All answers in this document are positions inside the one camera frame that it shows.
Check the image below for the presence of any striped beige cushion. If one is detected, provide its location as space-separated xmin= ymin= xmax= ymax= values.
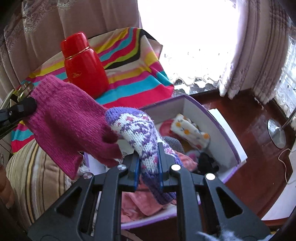
xmin=6 ymin=140 xmax=70 ymax=230

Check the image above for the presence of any fruit print cloth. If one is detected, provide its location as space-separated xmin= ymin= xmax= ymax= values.
xmin=170 ymin=113 xmax=211 ymax=150

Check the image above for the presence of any pink knitted cloth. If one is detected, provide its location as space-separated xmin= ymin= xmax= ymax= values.
xmin=121 ymin=178 xmax=169 ymax=223

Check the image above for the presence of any white box lid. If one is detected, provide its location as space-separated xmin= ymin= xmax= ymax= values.
xmin=209 ymin=108 xmax=247 ymax=165

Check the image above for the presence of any chrome floor lamp stand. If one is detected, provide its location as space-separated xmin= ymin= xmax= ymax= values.
xmin=267 ymin=109 xmax=296 ymax=149

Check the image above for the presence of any purple white cardboard box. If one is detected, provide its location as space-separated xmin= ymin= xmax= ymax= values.
xmin=83 ymin=93 xmax=242 ymax=230

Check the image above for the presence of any red thermos bottle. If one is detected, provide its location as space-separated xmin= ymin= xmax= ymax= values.
xmin=61 ymin=32 xmax=109 ymax=99

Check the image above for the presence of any magenta knitted glove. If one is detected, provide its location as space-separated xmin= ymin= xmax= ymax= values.
xmin=23 ymin=75 xmax=122 ymax=179

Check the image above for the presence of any purple white knitted sock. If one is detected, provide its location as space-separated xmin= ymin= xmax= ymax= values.
xmin=105 ymin=107 xmax=183 ymax=205

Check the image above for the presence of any white cable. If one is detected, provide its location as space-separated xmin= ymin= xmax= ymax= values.
xmin=277 ymin=148 xmax=296 ymax=185

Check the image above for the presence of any grey checkered cloth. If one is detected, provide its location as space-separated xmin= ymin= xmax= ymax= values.
xmin=162 ymin=136 xmax=185 ymax=154

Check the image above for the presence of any white lace curtain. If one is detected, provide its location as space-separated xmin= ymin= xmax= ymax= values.
xmin=217 ymin=0 xmax=296 ymax=123

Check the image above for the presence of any striped colourful blanket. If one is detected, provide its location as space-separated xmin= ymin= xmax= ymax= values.
xmin=10 ymin=27 xmax=175 ymax=154

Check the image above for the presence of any beige embroidered curtain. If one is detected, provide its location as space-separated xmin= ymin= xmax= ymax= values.
xmin=1 ymin=1 xmax=142 ymax=98

